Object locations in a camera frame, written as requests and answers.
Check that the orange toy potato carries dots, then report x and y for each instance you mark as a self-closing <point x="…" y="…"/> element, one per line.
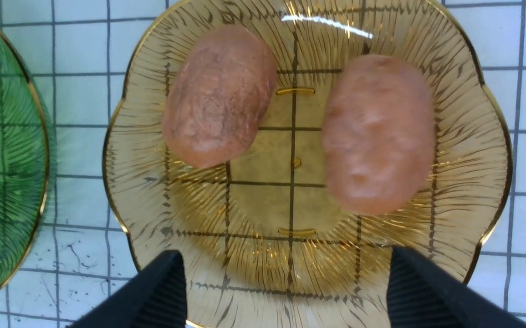
<point x="219" y="97"/>
<point x="378" y="135"/>

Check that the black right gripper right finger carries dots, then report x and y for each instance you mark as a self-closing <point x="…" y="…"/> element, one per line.
<point x="422" y="295"/>

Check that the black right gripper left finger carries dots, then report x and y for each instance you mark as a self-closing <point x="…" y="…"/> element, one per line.
<point x="155" y="298"/>

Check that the amber glass plate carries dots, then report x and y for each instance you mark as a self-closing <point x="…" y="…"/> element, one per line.
<point x="264" y="246"/>

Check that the green glass plate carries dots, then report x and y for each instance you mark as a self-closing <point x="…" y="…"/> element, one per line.
<point x="26" y="161"/>

